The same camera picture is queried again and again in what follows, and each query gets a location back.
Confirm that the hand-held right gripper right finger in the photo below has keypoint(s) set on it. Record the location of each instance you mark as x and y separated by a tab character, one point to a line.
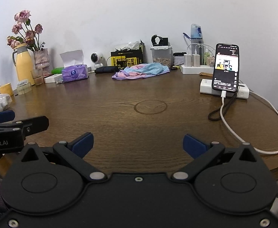
193	146

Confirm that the white tin with dark lid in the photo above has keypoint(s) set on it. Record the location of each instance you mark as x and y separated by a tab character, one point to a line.
179	60

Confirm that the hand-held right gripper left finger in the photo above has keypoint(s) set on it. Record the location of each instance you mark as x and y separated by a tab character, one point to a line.
83	144

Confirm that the yellow cup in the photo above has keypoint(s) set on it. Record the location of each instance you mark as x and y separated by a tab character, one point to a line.
6	89

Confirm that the crumpled white plastic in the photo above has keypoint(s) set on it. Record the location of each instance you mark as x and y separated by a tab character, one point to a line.
132	45

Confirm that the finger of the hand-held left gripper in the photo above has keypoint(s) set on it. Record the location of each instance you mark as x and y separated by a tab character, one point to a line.
34	124
1	116

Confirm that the white charger plug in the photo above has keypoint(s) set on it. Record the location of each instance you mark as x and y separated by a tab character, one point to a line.
187	60
196	60

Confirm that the black yellow cardboard box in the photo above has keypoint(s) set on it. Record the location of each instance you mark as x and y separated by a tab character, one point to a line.
127	61

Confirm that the dried pink roses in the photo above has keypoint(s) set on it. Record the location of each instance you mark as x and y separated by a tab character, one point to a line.
22	16

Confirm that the brown paper strip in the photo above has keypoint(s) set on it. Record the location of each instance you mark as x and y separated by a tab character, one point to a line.
206	74

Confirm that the white power strip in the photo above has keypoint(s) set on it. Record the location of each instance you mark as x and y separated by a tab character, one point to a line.
195	70

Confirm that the white flat box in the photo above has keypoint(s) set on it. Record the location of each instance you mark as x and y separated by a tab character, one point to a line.
53	78

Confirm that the black watch on stand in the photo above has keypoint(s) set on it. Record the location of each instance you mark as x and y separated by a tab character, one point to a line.
156	40

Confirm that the white security camera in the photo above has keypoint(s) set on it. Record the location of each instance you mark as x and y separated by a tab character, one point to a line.
95	58

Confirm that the red flat box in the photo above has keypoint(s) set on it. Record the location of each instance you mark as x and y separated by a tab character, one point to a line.
46	76

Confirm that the clear glass cup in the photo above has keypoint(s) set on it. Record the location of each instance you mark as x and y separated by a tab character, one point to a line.
37	78

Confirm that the small clear packet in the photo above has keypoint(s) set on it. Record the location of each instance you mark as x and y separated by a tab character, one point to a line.
59	81

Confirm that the black green foil bag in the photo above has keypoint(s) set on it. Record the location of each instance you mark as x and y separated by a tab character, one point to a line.
142	52

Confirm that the yellow thermos jug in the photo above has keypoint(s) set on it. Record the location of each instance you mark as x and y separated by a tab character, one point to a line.
25	64

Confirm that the purple tissue box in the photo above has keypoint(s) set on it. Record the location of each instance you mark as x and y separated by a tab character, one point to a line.
74	74

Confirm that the black smartphone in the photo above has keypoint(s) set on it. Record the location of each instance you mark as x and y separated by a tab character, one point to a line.
225	68

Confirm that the green package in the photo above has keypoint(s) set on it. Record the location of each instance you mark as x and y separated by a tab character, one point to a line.
57	71

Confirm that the white power bank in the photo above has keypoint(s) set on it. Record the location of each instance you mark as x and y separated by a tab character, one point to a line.
206	86

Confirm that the pastel pink blue purple garment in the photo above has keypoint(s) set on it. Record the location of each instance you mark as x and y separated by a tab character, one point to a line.
141	72

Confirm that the clear container of nuts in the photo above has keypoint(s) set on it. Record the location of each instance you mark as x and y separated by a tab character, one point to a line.
161	60

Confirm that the beige plug adapter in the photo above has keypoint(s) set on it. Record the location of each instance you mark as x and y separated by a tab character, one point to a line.
210	61

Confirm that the dark blue pouch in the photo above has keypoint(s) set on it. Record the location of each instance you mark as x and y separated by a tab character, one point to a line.
105	69

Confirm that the blue water bottle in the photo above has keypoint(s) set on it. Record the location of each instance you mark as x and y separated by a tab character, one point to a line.
197	32

